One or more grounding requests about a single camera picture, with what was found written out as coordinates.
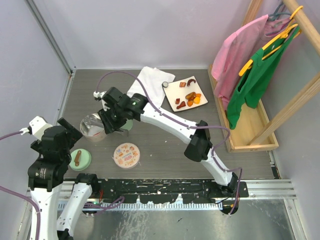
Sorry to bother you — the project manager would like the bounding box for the round silver tin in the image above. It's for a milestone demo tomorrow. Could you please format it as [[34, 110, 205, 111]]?
[[79, 113, 107, 143]]

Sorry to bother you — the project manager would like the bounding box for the tall green canister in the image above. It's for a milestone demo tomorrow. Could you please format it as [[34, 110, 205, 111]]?
[[121, 119, 133, 131]]

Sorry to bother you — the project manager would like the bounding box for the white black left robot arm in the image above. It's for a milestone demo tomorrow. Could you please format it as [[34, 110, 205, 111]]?
[[27, 116, 100, 240]]

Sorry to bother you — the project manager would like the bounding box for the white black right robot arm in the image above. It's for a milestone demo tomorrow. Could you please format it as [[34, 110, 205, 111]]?
[[93, 87, 238, 197]]

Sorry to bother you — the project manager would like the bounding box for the green canister lid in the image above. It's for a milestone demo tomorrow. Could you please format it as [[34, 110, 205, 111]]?
[[69, 148, 92, 171]]

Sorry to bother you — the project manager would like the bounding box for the round bakery tin lid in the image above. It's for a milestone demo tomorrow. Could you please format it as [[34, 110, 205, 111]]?
[[113, 142, 141, 170]]

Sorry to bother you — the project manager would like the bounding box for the white folded cloth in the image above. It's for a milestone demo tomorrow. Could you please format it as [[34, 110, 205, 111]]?
[[137, 66, 176, 107]]

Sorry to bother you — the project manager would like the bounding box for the white square plate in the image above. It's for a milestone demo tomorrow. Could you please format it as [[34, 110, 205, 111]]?
[[163, 76, 208, 112]]

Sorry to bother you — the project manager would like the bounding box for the orange food pieces pile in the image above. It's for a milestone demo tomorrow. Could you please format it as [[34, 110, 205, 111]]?
[[175, 78, 202, 110]]

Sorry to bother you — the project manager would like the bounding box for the pink shirt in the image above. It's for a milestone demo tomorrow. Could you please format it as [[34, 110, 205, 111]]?
[[211, 14, 290, 110]]

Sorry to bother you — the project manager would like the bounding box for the green shirt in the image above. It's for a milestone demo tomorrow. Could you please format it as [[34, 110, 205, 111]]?
[[226, 25, 301, 130]]

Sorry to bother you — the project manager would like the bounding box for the wooden clothes rack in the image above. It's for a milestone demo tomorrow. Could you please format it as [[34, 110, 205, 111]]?
[[207, 0, 320, 154]]

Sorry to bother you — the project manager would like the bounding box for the grey hanger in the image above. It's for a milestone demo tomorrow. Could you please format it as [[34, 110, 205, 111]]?
[[265, 2, 291, 37]]

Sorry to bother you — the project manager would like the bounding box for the yellow hanger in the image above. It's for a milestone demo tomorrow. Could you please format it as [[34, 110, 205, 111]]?
[[238, 5, 304, 77]]

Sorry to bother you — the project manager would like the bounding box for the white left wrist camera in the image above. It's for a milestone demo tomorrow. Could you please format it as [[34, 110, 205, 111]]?
[[20, 115, 52, 140]]

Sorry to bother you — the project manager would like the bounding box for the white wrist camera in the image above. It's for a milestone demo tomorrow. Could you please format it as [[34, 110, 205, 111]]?
[[20, 115, 52, 140], [93, 91, 111, 112]]

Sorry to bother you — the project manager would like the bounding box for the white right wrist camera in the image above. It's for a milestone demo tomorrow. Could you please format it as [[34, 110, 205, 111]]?
[[93, 91, 111, 112]]

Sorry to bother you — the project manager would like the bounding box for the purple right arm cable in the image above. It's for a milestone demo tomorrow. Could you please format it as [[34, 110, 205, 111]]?
[[95, 71, 243, 216]]

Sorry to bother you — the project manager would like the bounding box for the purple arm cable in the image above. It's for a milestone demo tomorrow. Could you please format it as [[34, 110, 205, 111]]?
[[95, 71, 243, 216], [0, 129, 125, 240]]

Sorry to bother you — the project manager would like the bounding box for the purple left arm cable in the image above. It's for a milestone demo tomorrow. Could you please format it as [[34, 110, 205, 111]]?
[[0, 129, 125, 240]]

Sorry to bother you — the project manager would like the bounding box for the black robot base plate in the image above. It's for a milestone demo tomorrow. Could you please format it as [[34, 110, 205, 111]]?
[[90, 178, 235, 204]]

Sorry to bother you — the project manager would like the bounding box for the aluminium rail frame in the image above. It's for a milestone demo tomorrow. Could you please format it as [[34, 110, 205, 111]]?
[[23, 178, 298, 211]]

